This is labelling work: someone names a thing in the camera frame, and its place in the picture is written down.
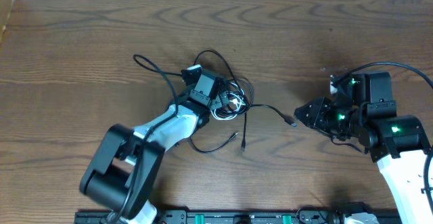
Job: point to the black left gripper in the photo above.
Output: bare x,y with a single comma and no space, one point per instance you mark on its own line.
218,101

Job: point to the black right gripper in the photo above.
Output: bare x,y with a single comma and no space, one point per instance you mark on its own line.
320,114

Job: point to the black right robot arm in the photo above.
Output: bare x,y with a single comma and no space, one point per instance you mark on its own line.
363,107

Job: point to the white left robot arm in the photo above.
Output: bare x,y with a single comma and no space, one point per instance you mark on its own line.
123,170

